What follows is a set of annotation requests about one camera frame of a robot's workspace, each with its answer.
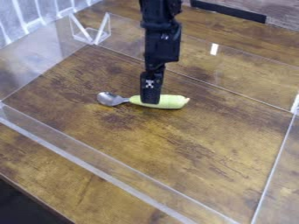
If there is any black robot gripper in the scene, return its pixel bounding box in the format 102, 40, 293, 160
138, 0, 182, 104

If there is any green handled metal spoon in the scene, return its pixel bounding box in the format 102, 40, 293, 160
97, 92, 190, 109

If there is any black bar at back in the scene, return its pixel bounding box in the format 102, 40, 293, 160
190, 0, 266, 24

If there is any clear acrylic enclosure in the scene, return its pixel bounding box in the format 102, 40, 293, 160
0, 13, 299, 224

